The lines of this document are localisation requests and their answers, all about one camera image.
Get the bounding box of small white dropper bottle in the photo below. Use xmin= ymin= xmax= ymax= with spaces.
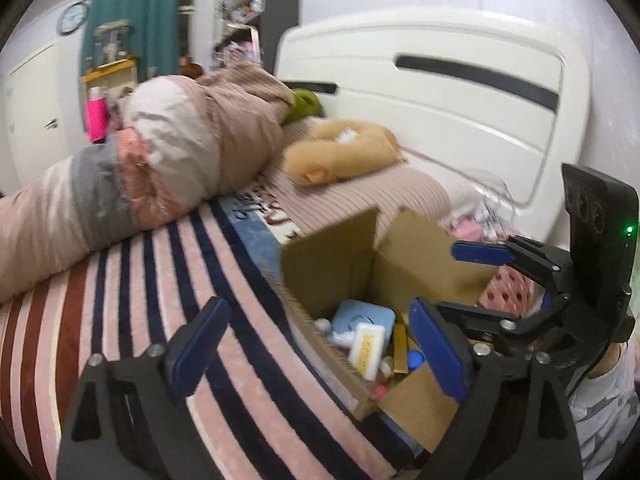
xmin=326 ymin=330 xmax=355 ymax=350

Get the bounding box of pink polka dot cloth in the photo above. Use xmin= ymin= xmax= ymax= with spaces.
xmin=477 ymin=266 xmax=540 ymax=318

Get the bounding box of striped plush blanket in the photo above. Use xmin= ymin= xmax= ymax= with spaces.
xmin=0 ymin=179 xmax=417 ymax=480

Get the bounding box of teal curtain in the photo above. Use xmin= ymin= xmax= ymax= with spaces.
xmin=79 ymin=0 xmax=180 ymax=81

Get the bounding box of light blue square device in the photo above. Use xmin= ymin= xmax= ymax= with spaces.
xmin=331 ymin=299 xmax=396 ymax=341

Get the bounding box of gold rectangular bar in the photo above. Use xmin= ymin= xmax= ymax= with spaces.
xmin=393 ymin=323 xmax=409 ymax=375

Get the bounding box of white case yellow label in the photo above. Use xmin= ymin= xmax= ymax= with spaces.
xmin=348 ymin=323 xmax=386 ymax=382

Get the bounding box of pink ribbed pillow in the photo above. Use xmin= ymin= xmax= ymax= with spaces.
xmin=262 ymin=117 xmax=451 ymax=235

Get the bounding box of white bed headboard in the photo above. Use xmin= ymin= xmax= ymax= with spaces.
xmin=274 ymin=8 xmax=591 ymax=240

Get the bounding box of yellow wooden shelf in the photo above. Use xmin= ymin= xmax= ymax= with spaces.
xmin=80 ymin=58 xmax=138 ymax=100

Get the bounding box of cluttered wall shelf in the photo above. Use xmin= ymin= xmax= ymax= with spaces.
xmin=210 ymin=0 xmax=266 ymax=70

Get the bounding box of white door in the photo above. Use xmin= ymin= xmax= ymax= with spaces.
xmin=6 ymin=44 xmax=70 ymax=184

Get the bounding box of white earbuds case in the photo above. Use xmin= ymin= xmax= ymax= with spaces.
xmin=314 ymin=318 xmax=332 ymax=334

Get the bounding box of tan plush toy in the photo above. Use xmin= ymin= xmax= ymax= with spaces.
xmin=282 ymin=119 xmax=406 ymax=186

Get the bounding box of red pink bottle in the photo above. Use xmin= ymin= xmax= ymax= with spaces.
xmin=373 ymin=382 xmax=390 ymax=399

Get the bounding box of grey star patterned cloth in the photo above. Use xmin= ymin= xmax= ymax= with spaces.
xmin=570 ymin=339 xmax=639 ymax=479

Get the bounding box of rolled pink grey duvet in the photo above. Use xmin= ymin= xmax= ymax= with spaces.
xmin=1 ymin=62 xmax=294 ymax=301

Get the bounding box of round wall clock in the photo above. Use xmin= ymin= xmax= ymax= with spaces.
xmin=56 ymin=2 xmax=89 ymax=36

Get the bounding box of green plush toy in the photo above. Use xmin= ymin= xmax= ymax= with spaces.
xmin=281 ymin=89 xmax=324 ymax=126

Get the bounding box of brown cardboard box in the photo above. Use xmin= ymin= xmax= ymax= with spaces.
xmin=267 ymin=208 xmax=497 ymax=452

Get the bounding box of pink pouch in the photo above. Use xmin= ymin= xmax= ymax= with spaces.
xmin=449 ymin=217 xmax=484 ymax=242

